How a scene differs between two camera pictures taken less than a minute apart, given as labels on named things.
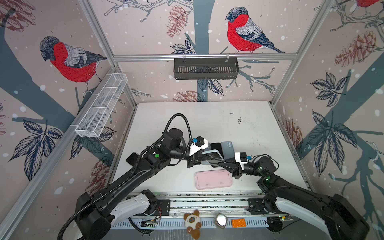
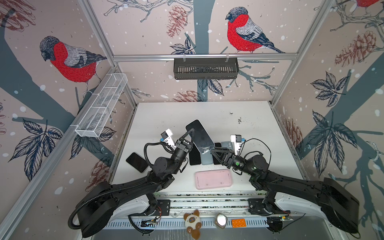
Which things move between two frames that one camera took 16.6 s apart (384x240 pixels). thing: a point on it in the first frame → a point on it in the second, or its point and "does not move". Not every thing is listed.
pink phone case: (213, 179) does not move
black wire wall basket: (188, 68) does not move
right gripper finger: (216, 160) → (224, 150)
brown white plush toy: (192, 222) does not move
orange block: (239, 223) does not move
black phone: (214, 158) → (201, 138)
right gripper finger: (215, 164) → (220, 155)
